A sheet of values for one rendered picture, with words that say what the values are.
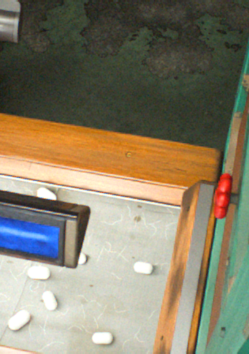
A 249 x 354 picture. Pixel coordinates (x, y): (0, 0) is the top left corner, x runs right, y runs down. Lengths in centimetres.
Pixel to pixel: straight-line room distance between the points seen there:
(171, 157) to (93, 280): 26
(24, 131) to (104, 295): 34
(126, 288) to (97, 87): 120
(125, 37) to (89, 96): 27
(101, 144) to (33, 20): 128
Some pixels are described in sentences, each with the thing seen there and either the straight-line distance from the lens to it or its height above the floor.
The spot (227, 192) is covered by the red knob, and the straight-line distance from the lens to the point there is 59.
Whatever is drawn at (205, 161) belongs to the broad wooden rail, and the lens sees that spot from 117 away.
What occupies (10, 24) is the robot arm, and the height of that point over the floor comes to 98.
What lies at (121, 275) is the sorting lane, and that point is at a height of 74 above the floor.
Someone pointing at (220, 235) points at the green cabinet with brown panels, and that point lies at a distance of 99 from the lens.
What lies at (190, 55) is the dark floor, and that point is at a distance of 228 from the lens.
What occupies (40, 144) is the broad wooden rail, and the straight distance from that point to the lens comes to 119.
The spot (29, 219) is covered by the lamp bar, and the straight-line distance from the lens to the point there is 75.
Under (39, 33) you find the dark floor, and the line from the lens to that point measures 236.
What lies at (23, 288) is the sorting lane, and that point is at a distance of 111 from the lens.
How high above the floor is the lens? 178
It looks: 62 degrees down
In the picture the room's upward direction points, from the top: 3 degrees counter-clockwise
